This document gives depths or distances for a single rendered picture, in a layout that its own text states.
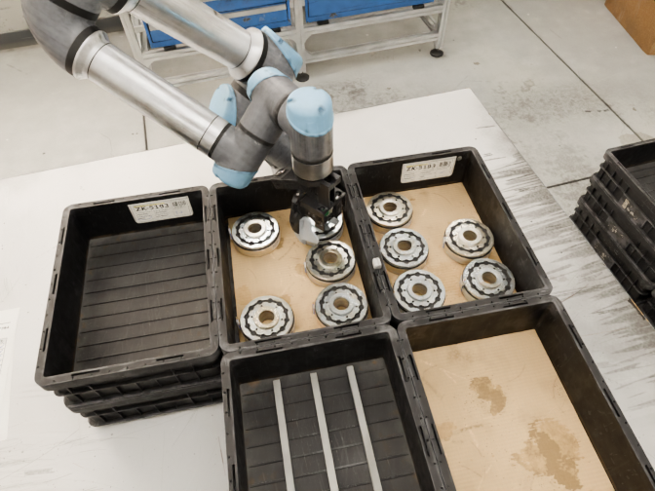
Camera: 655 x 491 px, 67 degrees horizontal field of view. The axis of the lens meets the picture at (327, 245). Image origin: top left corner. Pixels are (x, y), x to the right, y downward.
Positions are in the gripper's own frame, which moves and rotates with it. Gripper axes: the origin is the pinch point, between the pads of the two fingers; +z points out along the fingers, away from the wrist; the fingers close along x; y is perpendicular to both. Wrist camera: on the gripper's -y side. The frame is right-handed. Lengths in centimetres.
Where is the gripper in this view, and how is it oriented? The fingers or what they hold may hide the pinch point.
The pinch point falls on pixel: (309, 231)
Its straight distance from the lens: 108.6
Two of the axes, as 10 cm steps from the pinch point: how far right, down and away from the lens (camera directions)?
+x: 6.3, -6.3, 4.6
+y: 7.8, 4.9, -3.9
